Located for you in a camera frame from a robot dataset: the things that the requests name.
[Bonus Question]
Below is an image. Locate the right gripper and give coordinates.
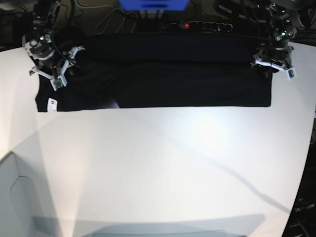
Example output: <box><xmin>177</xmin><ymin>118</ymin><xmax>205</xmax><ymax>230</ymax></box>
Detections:
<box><xmin>29</xmin><ymin>45</ymin><xmax>85</xmax><ymax>81</ymax></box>

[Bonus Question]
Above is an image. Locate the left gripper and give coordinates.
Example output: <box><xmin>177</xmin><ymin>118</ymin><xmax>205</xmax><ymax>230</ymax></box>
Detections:
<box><xmin>250</xmin><ymin>44</ymin><xmax>294</xmax><ymax>79</ymax></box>

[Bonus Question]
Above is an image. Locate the black T-shirt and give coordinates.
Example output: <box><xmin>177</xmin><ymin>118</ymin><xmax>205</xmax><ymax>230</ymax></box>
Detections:
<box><xmin>35</xmin><ymin>33</ymin><xmax>272</xmax><ymax>113</ymax></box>

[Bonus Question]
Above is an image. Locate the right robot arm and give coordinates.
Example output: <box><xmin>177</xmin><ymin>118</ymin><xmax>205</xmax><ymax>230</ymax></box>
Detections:
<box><xmin>22</xmin><ymin>0</ymin><xmax>84</xmax><ymax>88</ymax></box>

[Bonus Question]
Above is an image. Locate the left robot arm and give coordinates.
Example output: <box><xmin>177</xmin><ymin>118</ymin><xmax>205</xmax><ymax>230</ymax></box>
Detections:
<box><xmin>251</xmin><ymin>3</ymin><xmax>297</xmax><ymax>80</ymax></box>

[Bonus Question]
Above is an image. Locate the black power strip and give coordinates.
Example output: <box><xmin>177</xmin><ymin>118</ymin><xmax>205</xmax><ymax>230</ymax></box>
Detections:
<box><xmin>167</xmin><ymin>21</ymin><xmax>233</xmax><ymax>33</ymax></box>

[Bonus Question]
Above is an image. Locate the blue plastic box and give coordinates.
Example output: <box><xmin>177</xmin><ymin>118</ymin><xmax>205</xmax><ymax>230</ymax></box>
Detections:
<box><xmin>119</xmin><ymin>0</ymin><xmax>190</xmax><ymax>11</ymax></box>

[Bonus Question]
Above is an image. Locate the grey bin at table corner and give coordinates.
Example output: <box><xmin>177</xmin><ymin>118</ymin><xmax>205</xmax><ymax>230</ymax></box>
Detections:
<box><xmin>0</xmin><ymin>151</ymin><xmax>60</xmax><ymax>237</ymax></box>

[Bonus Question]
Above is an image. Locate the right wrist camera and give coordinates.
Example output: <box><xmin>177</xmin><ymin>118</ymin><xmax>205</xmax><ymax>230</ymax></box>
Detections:
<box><xmin>50</xmin><ymin>77</ymin><xmax>68</xmax><ymax>91</ymax></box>

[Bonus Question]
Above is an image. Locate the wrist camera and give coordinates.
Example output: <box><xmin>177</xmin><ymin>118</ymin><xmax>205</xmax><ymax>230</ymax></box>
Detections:
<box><xmin>286</xmin><ymin>67</ymin><xmax>296</xmax><ymax>80</ymax></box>
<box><xmin>50</xmin><ymin>77</ymin><xmax>68</xmax><ymax>91</ymax></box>

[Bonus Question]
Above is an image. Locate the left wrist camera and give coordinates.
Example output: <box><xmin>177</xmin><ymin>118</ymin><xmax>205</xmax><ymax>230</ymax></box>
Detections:
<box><xmin>286</xmin><ymin>67</ymin><xmax>296</xmax><ymax>80</ymax></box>

